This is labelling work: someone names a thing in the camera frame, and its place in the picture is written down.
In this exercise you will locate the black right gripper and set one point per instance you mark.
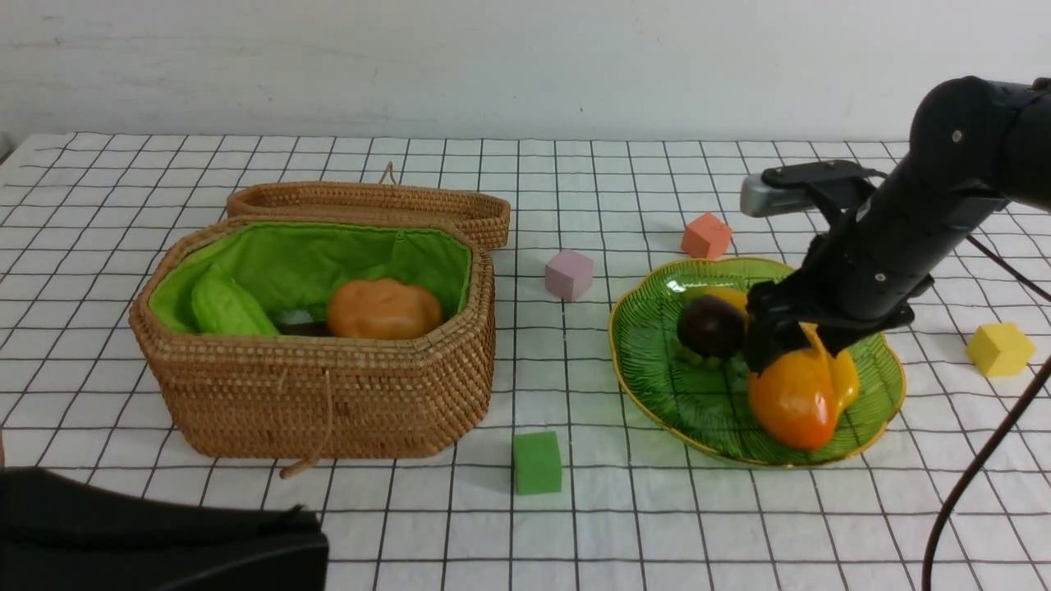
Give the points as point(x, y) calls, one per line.
point(840, 290)

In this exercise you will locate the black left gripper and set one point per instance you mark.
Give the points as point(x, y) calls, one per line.
point(59, 534)

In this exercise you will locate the orange yellow mango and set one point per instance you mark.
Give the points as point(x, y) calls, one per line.
point(793, 399)

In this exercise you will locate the purple mangosteen green calyx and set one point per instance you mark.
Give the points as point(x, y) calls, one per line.
point(710, 328)

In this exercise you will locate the light green chayote vegetable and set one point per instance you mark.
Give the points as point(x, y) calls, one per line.
point(221, 306)

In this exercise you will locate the dark purple eggplant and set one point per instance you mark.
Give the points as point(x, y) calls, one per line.
point(306, 329)

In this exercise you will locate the brown potato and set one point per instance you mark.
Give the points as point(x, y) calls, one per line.
point(382, 309)

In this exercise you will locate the yellow banana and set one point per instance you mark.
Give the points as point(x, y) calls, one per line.
point(842, 367)

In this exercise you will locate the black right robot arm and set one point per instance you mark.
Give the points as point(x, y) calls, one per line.
point(974, 146)

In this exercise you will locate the green leaf-shaped glass plate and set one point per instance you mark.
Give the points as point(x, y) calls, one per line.
point(704, 403)

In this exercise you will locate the orange foam cube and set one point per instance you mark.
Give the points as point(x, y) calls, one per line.
point(706, 237)

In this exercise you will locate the yellow foam cube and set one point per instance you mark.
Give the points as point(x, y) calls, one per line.
point(999, 350)

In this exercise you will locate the woven wicker basket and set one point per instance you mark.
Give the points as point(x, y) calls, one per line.
point(311, 398)

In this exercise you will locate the pink foam cube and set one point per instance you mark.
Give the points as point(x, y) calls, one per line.
point(569, 275)

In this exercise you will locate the white checkered tablecloth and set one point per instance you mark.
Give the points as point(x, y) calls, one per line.
point(86, 217)

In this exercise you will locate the green foam cube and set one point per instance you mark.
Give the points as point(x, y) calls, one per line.
point(537, 463)

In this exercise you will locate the woven wicker basket lid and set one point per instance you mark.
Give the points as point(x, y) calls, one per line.
point(485, 219)

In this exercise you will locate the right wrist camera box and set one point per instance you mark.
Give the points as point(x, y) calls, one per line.
point(831, 187)

